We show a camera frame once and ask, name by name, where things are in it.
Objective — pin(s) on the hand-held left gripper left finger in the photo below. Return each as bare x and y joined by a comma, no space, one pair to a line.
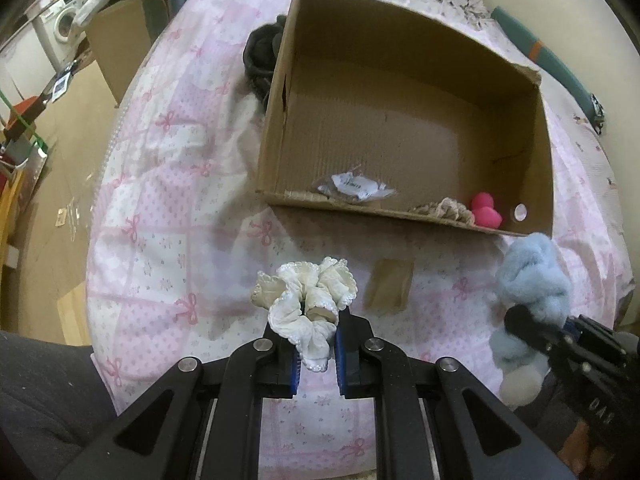
295,367

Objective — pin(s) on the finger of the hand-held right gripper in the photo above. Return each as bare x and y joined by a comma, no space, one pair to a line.
530,329
574,329

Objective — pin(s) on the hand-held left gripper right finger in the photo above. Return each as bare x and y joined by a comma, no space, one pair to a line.
342,367

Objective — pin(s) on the light blue fluffy scrunchie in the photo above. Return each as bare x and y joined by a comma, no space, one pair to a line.
530,275

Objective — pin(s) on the cream lace scrunchie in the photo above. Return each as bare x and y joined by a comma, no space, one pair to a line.
310,300

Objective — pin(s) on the pink sponge balls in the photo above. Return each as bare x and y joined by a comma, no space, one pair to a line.
486,212

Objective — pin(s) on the beige scrunchie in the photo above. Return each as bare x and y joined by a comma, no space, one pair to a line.
442,208

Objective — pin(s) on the clear plastic packet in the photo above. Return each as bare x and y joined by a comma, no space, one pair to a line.
356,186

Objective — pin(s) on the person's right hand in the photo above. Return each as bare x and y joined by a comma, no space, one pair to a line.
580,442

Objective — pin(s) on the person's right leg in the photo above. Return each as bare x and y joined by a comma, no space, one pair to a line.
547,410

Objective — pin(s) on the person's leg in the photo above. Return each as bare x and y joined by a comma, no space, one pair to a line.
547,410
45,400

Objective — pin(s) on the black white patterned item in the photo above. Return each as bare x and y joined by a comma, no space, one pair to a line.
598,112

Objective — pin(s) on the pink bow printed blanket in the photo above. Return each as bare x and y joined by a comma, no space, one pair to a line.
190,170

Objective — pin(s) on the person's left leg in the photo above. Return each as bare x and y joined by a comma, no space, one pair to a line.
45,400

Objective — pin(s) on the dark grey cloth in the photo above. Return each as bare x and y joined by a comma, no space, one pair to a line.
260,57

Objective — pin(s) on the tall brown cardboard box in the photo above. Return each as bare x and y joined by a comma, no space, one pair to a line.
122,47

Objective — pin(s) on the white washing machine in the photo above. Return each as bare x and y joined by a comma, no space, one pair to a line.
61,24

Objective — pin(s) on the white plastic bag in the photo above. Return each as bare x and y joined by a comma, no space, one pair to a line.
94,1

